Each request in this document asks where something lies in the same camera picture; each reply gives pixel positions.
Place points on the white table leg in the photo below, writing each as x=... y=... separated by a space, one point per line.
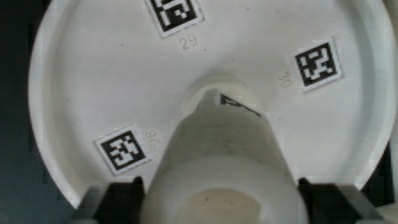
x=223 y=182

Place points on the white round table top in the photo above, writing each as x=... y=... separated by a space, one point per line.
x=131 y=56

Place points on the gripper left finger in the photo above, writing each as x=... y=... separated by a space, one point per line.
x=111 y=205

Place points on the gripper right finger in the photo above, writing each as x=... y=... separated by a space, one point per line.
x=337 y=204

